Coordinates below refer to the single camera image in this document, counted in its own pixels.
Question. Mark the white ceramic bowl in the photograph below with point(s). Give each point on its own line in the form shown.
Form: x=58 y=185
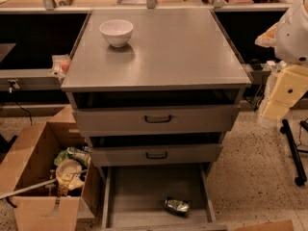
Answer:
x=116 y=32

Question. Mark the green drink can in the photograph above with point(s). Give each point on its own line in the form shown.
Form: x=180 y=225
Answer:
x=177 y=207

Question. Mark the small tray with orange ball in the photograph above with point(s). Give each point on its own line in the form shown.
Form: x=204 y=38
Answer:
x=60 y=66

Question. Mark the black floor stand leg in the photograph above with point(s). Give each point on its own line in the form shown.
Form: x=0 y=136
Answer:
x=301 y=177

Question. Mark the top grey drawer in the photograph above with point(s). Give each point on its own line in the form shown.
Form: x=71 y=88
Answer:
x=155 y=120

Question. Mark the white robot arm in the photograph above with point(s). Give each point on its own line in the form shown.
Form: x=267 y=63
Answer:
x=289 y=39

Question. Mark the middle grey drawer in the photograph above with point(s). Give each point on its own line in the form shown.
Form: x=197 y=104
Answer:
x=155 y=155

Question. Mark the grey drawer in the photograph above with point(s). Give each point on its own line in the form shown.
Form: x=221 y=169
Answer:
x=155 y=120
x=155 y=155
x=134 y=199

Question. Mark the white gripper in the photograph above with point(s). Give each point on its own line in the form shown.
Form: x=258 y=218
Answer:
x=294 y=38

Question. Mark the white paper cup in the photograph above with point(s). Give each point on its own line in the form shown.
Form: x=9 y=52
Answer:
x=66 y=170

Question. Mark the grey metal drawer cabinet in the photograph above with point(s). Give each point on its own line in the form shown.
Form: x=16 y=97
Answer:
x=174 y=58

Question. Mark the green snack bag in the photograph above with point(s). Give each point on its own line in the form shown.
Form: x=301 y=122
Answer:
x=75 y=154

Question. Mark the brown cardboard box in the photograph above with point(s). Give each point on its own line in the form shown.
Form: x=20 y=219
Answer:
x=29 y=162

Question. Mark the bottom grey drawer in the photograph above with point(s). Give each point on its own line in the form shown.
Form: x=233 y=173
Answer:
x=134 y=199

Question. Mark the grey metal rod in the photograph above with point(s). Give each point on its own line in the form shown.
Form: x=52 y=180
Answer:
x=42 y=184

